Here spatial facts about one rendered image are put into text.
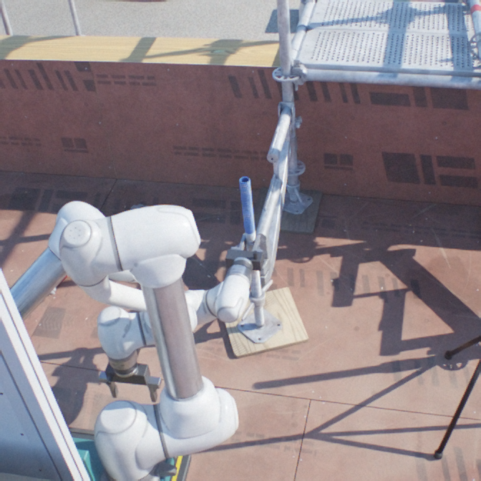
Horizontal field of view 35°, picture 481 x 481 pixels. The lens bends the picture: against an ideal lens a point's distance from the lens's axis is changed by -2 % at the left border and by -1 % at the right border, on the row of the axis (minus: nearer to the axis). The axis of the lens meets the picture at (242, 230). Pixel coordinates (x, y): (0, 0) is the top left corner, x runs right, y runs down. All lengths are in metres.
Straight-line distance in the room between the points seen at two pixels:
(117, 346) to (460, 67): 1.85
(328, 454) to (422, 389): 0.46
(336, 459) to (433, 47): 1.77
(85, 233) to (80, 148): 2.35
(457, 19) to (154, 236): 2.30
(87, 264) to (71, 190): 2.35
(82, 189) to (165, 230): 2.36
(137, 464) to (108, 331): 0.38
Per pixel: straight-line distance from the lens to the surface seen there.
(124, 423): 2.08
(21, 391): 1.80
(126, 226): 1.75
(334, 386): 2.99
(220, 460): 2.84
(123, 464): 2.15
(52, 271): 2.35
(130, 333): 2.26
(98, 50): 3.80
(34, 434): 1.94
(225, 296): 2.57
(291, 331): 3.15
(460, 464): 2.84
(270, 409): 2.94
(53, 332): 3.37
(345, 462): 2.81
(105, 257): 1.75
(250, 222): 2.75
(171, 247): 1.75
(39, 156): 4.20
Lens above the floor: 2.40
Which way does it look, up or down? 41 degrees down
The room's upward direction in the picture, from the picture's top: 7 degrees counter-clockwise
